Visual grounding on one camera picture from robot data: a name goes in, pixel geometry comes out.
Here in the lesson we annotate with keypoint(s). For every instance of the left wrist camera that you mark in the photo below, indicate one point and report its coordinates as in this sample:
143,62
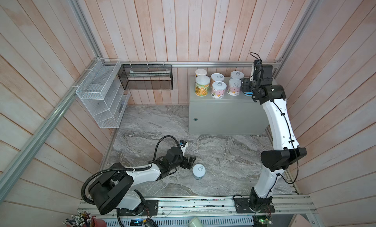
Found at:
183,146

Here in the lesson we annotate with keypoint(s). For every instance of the pink can white lid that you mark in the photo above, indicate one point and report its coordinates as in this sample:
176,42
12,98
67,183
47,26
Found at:
234,87

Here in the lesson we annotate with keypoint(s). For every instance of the aluminium mounting rail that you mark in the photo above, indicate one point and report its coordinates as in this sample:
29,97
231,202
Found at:
163,207

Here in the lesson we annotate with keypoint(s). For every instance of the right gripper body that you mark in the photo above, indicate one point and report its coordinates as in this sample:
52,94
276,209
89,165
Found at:
247,86

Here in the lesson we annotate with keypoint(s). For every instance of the black mesh basket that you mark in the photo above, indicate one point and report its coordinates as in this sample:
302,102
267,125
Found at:
146,77

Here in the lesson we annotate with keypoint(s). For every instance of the orange can pull tab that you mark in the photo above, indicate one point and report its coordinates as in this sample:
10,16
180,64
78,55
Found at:
217,77

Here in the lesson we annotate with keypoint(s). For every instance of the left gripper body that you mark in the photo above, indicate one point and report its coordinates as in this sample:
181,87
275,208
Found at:
183,163

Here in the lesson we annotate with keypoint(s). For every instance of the white wire shelf rack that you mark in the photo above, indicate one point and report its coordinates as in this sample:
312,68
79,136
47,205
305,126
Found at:
102,93

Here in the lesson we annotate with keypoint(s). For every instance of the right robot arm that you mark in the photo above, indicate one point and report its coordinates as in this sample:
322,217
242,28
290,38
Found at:
286,149

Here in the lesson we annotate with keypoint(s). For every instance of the white cup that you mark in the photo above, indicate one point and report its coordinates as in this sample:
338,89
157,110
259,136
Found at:
195,222

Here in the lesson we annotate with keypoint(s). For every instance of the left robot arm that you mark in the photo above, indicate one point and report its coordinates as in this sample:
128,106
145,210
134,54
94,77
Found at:
114,187

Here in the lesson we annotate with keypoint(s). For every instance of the pink can pull tab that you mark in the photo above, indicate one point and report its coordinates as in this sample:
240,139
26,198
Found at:
218,89

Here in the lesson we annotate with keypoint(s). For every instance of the tall can green label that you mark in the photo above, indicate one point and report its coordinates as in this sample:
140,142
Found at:
202,83

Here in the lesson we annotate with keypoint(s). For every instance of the grey metal cabinet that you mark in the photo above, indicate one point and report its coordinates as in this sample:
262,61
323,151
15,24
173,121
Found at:
231,115

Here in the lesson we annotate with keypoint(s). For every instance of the blue can pull tab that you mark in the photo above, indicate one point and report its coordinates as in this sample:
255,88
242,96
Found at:
199,171

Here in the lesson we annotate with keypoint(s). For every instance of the silver can pull tab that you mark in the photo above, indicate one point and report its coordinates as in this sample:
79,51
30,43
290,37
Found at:
236,75

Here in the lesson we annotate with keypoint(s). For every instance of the yellow can white lid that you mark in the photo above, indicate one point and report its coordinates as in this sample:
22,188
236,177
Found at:
200,72

